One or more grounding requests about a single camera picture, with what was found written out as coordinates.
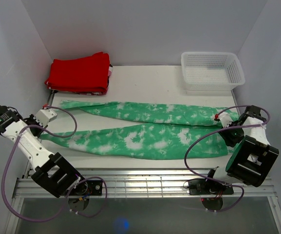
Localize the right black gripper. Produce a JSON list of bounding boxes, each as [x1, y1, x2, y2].
[[217, 119, 245, 148]]

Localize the green tie-dye trousers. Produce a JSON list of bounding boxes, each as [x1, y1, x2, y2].
[[40, 100, 234, 160]]

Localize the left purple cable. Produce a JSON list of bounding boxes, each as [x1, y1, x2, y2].
[[1, 106, 108, 222]]

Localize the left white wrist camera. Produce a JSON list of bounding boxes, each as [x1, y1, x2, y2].
[[34, 109, 57, 127]]

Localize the aluminium frame rail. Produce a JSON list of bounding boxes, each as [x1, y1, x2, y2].
[[3, 92, 281, 234]]

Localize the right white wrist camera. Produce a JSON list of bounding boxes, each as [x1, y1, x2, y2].
[[214, 112, 233, 128]]

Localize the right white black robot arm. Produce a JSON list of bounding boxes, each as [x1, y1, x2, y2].
[[204, 105, 279, 194]]

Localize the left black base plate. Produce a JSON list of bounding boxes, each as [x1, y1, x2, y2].
[[69, 179, 103, 196]]

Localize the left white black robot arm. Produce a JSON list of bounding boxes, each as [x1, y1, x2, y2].
[[0, 105, 88, 197]]

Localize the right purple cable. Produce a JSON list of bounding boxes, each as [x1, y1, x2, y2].
[[181, 105, 270, 213]]

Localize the folded red trousers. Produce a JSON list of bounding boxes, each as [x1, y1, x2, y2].
[[44, 52, 112, 96]]

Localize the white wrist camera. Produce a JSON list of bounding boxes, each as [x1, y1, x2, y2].
[[214, 112, 233, 128], [34, 109, 57, 127]]

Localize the purple cable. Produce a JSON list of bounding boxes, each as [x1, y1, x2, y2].
[[1, 106, 108, 222], [181, 105, 270, 213]]

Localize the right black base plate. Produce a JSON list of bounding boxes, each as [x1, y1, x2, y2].
[[188, 178, 234, 195]]

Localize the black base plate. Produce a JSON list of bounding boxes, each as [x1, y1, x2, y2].
[[69, 179, 103, 196], [188, 178, 234, 195]]

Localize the white plastic basket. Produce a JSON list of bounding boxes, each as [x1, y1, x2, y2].
[[181, 52, 245, 91]]

